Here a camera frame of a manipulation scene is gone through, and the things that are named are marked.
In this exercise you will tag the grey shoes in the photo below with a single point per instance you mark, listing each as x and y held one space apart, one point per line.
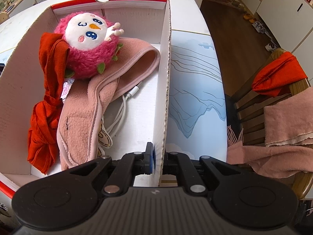
258 27

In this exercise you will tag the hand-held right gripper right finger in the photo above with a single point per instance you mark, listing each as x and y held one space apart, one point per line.
171 164

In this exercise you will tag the small wooden child chair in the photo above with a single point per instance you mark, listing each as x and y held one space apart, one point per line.
3 17

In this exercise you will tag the patterned white pouch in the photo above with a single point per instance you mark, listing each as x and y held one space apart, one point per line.
66 88

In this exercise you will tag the beige plush doll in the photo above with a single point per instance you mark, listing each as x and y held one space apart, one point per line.
105 139

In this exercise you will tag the orange cloth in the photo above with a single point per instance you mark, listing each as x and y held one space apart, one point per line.
278 76

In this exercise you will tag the red and white shoe box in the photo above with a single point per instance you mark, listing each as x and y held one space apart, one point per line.
139 120

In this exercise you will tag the yellow slippers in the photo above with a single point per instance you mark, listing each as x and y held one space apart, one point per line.
249 17

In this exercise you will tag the red cloth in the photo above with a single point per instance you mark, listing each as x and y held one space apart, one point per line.
44 127

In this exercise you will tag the white shoes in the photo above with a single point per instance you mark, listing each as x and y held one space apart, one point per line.
271 47

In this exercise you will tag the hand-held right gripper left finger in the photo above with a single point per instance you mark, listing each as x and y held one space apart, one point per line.
148 162

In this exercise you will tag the white cabinet unit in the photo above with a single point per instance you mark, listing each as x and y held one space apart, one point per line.
286 12

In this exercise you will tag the pink plush bird toy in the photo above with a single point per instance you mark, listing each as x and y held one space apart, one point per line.
83 58

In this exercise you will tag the pink fringed scarf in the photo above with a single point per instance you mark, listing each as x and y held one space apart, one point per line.
283 127

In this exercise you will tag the blue printed table mat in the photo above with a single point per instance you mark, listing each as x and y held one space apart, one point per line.
195 78

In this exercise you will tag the pink fleece band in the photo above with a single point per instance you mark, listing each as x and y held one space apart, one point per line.
78 117

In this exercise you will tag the wooden chair with draped cloths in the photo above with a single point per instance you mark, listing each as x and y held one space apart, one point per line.
298 85

